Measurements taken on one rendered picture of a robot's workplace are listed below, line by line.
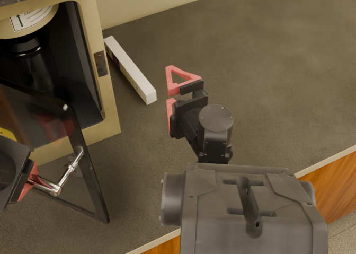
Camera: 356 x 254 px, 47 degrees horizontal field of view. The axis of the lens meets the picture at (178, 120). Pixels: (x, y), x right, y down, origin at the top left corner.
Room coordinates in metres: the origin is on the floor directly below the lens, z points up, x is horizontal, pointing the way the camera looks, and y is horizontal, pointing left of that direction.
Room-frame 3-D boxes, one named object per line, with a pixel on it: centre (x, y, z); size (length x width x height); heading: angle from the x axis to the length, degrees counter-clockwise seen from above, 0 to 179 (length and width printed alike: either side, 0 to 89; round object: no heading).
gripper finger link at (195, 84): (0.51, 0.00, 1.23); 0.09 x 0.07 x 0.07; 26
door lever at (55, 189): (0.35, 0.23, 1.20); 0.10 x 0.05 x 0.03; 66
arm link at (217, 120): (0.36, -0.06, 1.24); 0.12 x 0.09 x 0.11; 176
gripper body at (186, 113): (0.45, -0.03, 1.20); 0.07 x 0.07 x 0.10; 26
